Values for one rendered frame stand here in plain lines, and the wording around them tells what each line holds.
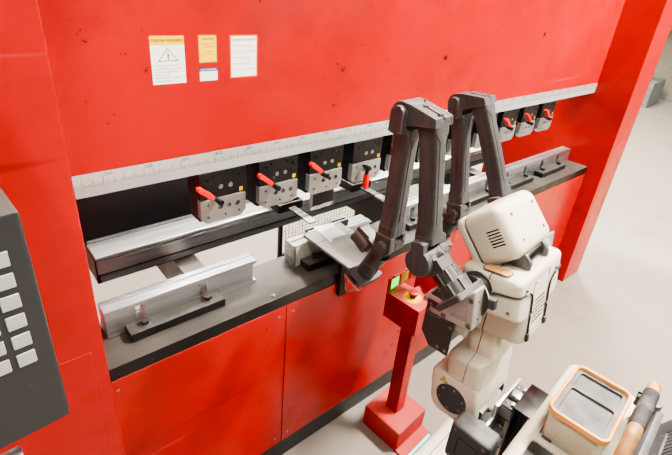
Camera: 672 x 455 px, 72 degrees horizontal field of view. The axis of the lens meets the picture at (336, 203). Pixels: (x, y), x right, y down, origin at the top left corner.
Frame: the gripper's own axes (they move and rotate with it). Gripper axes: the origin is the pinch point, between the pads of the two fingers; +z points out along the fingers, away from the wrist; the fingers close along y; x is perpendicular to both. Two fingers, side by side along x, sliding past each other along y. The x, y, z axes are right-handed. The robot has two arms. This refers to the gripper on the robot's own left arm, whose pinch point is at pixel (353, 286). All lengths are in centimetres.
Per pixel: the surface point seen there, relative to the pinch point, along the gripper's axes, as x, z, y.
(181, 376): -10, 35, 48
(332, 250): -16.9, 8.2, -9.2
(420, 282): 7, 24, -50
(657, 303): 103, 59, -259
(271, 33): -62, -50, 9
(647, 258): 84, 69, -323
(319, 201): -35.3, 4.4, -15.6
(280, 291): -16.3, 21.9, 9.5
